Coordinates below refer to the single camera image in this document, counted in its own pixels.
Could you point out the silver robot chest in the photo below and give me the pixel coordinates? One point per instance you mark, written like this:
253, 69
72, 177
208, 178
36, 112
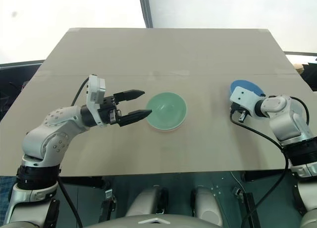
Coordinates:
161, 221

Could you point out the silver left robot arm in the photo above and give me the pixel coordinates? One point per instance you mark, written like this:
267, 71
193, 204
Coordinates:
49, 129

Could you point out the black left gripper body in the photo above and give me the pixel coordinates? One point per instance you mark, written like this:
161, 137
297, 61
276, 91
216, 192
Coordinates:
109, 111

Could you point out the dark window frame post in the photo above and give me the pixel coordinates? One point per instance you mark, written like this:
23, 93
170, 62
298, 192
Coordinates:
146, 8

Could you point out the brown cardboard box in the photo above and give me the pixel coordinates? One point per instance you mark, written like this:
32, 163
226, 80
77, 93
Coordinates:
298, 67

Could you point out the green bowl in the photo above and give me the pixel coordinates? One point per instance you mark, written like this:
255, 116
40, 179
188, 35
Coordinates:
168, 114

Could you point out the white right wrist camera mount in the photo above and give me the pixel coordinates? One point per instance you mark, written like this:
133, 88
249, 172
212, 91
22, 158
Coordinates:
244, 96

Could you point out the black background furniture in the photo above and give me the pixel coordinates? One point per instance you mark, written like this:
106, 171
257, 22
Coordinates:
310, 75

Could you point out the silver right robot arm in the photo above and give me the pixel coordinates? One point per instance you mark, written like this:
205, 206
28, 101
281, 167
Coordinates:
284, 119

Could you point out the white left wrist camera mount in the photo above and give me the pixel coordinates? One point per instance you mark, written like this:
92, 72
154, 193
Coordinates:
95, 89

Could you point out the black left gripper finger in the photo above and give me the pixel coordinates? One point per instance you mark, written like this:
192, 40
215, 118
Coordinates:
136, 116
130, 94

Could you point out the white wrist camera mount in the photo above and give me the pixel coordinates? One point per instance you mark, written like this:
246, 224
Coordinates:
244, 96
95, 89

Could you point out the grey rounded robot leg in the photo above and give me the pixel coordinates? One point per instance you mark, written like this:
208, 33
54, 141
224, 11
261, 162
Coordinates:
146, 200
208, 200

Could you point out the blue plate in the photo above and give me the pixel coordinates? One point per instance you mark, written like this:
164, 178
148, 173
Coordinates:
244, 84

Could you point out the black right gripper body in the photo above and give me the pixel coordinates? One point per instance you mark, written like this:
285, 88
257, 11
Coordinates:
238, 112

